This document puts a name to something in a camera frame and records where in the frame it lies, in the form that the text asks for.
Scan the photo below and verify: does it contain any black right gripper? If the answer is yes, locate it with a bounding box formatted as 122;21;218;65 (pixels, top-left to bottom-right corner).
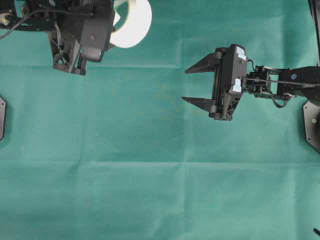
181;47;246;121

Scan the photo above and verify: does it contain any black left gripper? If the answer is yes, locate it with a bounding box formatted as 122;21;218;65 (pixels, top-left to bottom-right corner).
48;0;115;76

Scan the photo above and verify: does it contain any white duct tape roll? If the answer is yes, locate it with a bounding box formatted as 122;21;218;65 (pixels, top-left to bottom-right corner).
109;0;152;49

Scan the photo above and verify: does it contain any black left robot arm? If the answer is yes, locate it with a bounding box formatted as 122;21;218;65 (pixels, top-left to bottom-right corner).
0;0;116;76

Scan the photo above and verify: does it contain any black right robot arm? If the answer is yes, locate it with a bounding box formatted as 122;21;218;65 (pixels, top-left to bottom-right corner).
182;44;320;121

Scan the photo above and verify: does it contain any green table cloth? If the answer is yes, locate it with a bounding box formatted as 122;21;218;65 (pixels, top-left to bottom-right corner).
0;0;320;240

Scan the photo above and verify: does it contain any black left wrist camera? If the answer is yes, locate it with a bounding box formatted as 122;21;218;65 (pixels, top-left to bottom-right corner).
80;17;113;62

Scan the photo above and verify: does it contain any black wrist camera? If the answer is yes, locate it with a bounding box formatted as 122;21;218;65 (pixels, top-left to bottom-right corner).
80;17;113;62
222;44;248;96

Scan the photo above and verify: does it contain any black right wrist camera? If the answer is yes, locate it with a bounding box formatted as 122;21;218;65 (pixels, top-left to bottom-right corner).
222;44;248;96

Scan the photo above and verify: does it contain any grey camera cable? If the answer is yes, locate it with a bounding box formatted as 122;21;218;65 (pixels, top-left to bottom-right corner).
0;9;95;40

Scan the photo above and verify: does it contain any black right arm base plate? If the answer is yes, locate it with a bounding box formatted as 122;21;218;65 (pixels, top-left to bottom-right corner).
302;101;320;153

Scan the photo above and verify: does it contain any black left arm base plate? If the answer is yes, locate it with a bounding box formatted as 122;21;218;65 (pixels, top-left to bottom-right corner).
0;97;6;140

